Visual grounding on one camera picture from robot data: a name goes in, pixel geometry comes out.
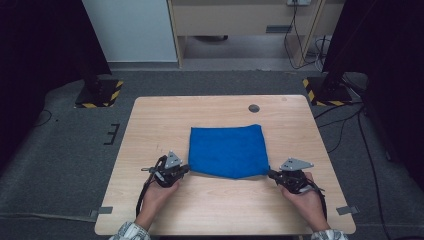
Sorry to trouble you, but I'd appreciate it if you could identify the person's left hand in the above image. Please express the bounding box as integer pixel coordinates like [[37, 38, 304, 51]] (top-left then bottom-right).
[[139, 179, 181, 221]]

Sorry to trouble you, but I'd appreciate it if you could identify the person's right hand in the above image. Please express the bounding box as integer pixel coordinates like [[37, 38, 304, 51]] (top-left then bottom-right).
[[281, 171, 330, 225]]

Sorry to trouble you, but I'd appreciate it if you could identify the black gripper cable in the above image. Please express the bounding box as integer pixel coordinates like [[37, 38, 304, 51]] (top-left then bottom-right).
[[135, 155, 167, 218], [308, 179, 328, 221]]

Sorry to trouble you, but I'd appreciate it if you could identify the blue cloth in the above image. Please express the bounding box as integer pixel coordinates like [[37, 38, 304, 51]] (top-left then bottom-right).
[[188, 124, 270, 180]]

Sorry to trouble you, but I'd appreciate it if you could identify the thin black floor cable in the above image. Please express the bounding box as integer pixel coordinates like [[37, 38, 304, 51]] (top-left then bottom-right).
[[33, 109, 54, 128]]

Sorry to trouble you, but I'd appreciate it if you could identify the grey tape strip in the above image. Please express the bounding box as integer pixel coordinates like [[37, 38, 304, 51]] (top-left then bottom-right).
[[335, 205, 361, 216], [89, 206, 114, 220]]

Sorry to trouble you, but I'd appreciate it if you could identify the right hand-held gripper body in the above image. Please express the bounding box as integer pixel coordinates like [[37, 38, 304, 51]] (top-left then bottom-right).
[[279, 157, 315, 195]]

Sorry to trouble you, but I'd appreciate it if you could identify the light wooden desk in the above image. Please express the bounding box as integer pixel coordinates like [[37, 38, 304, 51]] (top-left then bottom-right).
[[166, 0, 346, 68]]

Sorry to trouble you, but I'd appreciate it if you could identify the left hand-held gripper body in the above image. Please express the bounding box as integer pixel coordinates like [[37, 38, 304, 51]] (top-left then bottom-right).
[[141, 150, 184, 188]]

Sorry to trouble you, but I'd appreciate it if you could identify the black curtain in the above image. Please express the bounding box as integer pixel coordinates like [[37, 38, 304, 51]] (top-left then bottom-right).
[[321, 0, 424, 191], [0, 0, 112, 174]]

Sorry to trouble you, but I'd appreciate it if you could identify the black stand with striped base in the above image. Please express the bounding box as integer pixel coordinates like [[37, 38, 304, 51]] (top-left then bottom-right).
[[74, 63, 124, 109], [302, 59, 354, 108]]

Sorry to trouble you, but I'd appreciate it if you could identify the black hanging power cable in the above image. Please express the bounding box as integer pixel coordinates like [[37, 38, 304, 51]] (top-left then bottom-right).
[[283, 3, 322, 71]]

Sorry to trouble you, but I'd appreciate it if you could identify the white cabinet panel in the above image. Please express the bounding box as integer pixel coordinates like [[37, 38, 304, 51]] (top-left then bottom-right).
[[81, 0, 178, 63]]

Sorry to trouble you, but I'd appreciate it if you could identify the long black floor cable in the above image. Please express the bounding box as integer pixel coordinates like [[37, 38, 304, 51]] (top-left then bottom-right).
[[357, 109, 394, 240]]

